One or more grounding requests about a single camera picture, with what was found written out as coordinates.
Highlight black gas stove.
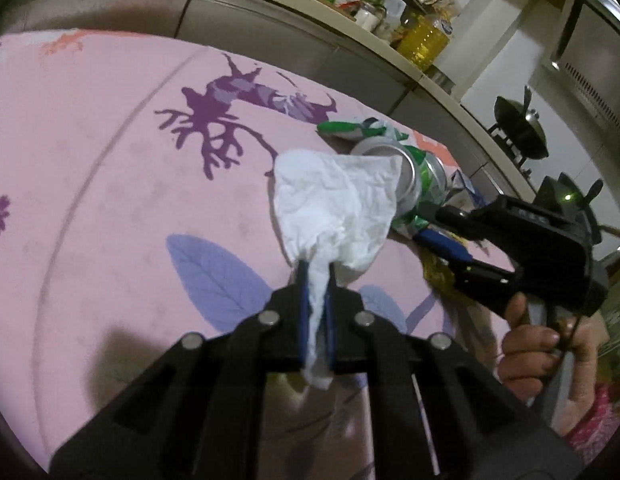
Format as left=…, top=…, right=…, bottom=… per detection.
left=487, top=125, right=537, bottom=177

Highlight pink printed tablecloth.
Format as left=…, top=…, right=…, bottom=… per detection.
left=0, top=30, right=521, bottom=480

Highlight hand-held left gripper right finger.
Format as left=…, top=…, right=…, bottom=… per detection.
left=325, top=260, right=584, bottom=480

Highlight person's right hand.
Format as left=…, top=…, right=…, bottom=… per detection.
left=497, top=292, right=600, bottom=407

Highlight black wok with lid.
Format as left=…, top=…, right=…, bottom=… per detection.
left=492, top=86, right=550, bottom=161

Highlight yellow cooking oil bottle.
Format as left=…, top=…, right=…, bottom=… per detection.
left=397, top=14, right=453, bottom=72

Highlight crushed green drink can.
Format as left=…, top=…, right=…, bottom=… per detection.
left=351, top=137, right=450, bottom=233

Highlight stainless range hood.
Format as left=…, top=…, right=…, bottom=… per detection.
left=545, top=0, right=620, bottom=161

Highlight yellow crumpled wrapper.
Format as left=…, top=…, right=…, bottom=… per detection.
left=422, top=250, right=462, bottom=297

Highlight person's pink patterned clothing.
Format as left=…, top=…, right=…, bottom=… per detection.
left=560, top=380, right=620, bottom=467

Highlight glass jar with white contents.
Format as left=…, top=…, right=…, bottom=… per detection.
left=355, top=1, right=386, bottom=31

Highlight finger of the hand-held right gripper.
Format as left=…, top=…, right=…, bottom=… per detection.
left=414, top=230, right=522, bottom=312
left=434, top=205, right=506, bottom=242

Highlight white printed wrapper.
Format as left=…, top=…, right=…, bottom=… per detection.
left=447, top=170, right=491, bottom=211

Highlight green white plastic wrapper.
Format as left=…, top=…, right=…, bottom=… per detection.
left=317, top=117, right=416, bottom=144

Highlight white paper tissue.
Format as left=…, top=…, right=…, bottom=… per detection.
left=271, top=149, right=406, bottom=391

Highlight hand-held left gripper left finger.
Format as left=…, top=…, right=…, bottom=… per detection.
left=49, top=259, right=312, bottom=480

